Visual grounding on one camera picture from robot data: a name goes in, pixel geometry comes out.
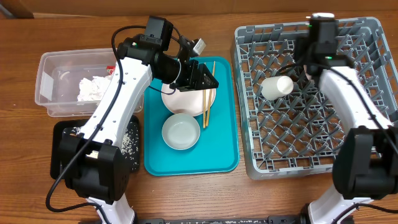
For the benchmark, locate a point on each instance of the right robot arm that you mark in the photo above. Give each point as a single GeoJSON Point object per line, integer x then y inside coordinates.
{"type": "Point", "coordinates": [365, 168]}

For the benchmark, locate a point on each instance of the pink plate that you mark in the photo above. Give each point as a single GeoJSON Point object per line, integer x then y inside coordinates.
{"type": "Point", "coordinates": [188, 102]}

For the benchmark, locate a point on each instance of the red snack wrapper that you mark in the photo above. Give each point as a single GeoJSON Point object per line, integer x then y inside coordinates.
{"type": "Point", "coordinates": [110, 69]}

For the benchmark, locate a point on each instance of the black plastic tray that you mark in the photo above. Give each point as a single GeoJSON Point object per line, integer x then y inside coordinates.
{"type": "Point", "coordinates": [60, 130]}

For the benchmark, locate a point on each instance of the teal plastic tray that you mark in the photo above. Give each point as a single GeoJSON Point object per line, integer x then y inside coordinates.
{"type": "Point", "coordinates": [217, 149]}

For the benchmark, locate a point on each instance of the clear plastic bin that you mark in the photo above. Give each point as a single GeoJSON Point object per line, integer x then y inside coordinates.
{"type": "Point", "coordinates": [58, 77]}

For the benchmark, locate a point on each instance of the grey small bowl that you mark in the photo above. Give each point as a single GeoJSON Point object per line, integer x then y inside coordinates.
{"type": "Point", "coordinates": [181, 131]}

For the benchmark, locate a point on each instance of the white napkin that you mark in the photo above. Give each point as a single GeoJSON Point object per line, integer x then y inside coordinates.
{"type": "Point", "coordinates": [93, 90]}

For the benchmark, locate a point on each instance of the grey dishwasher rack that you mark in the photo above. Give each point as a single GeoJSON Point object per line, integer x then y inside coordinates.
{"type": "Point", "coordinates": [300, 134]}

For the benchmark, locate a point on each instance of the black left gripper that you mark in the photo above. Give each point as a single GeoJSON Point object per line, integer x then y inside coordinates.
{"type": "Point", "coordinates": [194, 79]}

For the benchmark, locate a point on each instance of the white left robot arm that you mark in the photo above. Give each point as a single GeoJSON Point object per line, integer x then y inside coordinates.
{"type": "Point", "coordinates": [93, 164]}

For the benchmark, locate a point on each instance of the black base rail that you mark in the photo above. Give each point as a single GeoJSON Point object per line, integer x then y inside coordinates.
{"type": "Point", "coordinates": [273, 219]}

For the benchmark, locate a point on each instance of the cream white cup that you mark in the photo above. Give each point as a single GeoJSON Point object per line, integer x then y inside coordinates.
{"type": "Point", "coordinates": [276, 87]}

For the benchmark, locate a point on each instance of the wooden chopstick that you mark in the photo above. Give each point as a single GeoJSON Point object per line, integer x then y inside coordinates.
{"type": "Point", "coordinates": [210, 99]}
{"type": "Point", "coordinates": [204, 109]}

